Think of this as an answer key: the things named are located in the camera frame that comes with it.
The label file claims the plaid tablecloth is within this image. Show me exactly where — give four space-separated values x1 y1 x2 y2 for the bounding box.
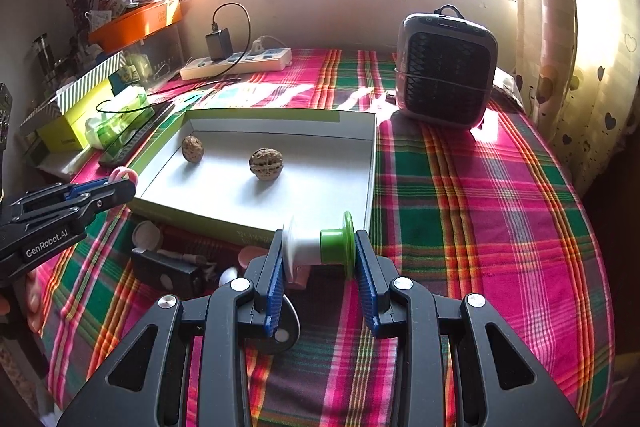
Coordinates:
30 48 616 427

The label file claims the green tissue pack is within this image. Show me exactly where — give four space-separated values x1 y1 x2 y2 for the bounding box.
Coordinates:
85 87 156 150

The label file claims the grey portable heater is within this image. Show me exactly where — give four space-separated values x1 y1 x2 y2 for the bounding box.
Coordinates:
395 4 500 131

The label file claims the pink plastic piece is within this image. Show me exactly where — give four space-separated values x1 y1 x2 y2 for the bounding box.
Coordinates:
237 246 311 290

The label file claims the yellow-green box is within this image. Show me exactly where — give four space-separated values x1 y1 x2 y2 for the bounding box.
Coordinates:
37 79 113 152

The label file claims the clear plastic container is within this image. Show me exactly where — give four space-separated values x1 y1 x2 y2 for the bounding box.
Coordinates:
122 27 186 82

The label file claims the black charger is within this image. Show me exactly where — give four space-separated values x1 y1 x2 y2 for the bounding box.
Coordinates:
206 28 234 61

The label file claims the green and white spool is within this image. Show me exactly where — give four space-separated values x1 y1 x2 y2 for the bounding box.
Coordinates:
281 211 357 280

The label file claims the small black rectangular device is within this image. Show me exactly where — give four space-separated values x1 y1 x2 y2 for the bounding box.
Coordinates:
131 248 205 300

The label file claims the pink clip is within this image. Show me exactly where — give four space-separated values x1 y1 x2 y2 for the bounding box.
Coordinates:
109 166 139 185

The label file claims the white box with green edge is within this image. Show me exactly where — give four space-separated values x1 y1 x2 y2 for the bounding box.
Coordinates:
125 108 378 248

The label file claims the striped box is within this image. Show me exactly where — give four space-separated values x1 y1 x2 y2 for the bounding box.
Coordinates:
20 51 127 132

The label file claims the white power strip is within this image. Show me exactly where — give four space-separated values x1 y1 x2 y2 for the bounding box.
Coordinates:
180 48 293 81

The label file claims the white round cap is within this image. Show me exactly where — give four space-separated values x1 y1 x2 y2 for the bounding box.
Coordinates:
132 221 163 250

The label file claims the person's left hand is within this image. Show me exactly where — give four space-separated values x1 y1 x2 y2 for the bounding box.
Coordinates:
0 269 51 343

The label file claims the black round disc with magnets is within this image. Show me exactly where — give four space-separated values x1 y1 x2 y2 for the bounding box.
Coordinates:
260 297 301 355

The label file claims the black charger cable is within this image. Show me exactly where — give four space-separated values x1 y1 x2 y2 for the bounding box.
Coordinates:
212 3 252 72

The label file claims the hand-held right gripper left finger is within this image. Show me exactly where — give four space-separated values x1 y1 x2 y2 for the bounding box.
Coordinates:
57 229 286 427

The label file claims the orange tray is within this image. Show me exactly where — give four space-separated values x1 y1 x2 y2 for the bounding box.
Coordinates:
88 0 182 52

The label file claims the glass jar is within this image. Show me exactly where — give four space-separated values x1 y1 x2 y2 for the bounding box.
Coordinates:
32 34 61 82

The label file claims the white plug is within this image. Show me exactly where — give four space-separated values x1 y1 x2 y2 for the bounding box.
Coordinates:
250 36 288 55

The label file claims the heart print curtain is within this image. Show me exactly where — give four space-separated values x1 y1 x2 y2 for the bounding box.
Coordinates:
515 0 640 198

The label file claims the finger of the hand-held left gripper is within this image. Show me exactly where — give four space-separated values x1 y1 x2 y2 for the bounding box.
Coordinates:
5 182 137 230
67 179 113 198

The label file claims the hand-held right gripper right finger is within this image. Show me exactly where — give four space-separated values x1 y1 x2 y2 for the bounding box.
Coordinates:
354 229 583 427

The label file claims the small teal box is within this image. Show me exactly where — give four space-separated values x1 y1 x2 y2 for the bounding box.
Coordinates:
107 64 143 90

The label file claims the thin black cable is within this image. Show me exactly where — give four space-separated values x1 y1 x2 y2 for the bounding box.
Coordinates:
95 77 241 114

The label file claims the black remote control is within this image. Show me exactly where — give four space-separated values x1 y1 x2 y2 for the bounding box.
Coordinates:
98 102 176 168

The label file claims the brown walnut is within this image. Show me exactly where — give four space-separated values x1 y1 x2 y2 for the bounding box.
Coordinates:
249 148 284 181
181 135 206 164

